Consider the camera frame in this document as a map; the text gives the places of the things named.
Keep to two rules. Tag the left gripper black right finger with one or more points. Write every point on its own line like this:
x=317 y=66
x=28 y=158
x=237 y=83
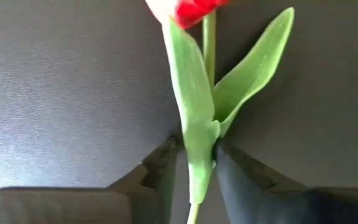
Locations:
x=275 y=205

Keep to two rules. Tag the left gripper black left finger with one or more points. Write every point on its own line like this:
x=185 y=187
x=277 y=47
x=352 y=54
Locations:
x=73 y=205

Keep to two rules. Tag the red artificial tulip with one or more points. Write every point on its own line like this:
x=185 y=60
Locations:
x=194 y=93

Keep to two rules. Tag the black table mat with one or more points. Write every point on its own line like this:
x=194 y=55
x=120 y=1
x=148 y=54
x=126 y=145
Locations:
x=57 y=93

